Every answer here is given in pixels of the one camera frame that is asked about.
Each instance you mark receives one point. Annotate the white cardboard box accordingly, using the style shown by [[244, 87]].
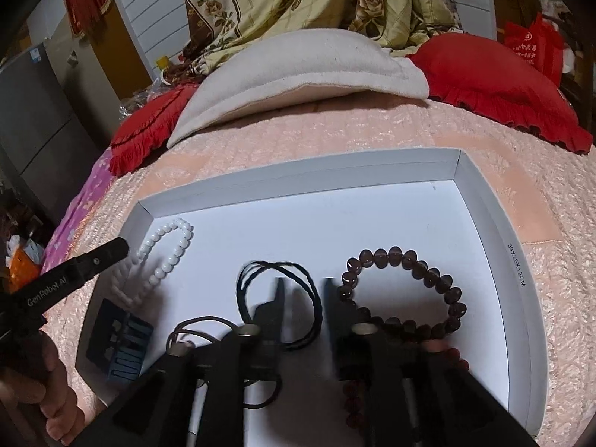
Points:
[[396, 223]]

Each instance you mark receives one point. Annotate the red ruffled pillow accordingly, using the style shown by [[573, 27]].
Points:
[[489, 84], [144, 130]]

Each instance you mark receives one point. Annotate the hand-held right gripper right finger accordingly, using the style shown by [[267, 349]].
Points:
[[337, 328]]

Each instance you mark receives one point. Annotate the orange packet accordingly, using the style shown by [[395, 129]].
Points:
[[23, 270]]

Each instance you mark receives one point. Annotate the floral quilt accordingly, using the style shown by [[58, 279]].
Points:
[[279, 4]]

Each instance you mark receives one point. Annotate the small yellow object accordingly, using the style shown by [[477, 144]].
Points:
[[163, 64]]

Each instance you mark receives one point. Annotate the purple patterned sheet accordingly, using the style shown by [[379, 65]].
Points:
[[84, 205]]

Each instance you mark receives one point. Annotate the beige pillow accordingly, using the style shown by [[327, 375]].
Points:
[[298, 70]]

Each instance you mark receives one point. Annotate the clear plastic bag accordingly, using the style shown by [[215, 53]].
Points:
[[137, 102]]

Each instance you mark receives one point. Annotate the grey cabinet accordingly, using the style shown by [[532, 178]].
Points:
[[46, 116]]

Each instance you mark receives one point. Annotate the blue hair claw clip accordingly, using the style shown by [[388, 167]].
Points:
[[135, 335]]

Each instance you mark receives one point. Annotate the red shopping bag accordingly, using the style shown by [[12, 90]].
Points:
[[531, 44]]

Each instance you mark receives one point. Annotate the person's left hand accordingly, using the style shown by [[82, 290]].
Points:
[[51, 391]]

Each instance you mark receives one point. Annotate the pink quilted bedspread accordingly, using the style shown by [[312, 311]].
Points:
[[326, 130]]

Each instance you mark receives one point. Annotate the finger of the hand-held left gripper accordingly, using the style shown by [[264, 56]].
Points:
[[100, 255]]

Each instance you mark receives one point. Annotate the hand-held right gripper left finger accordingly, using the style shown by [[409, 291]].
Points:
[[274, 319]]

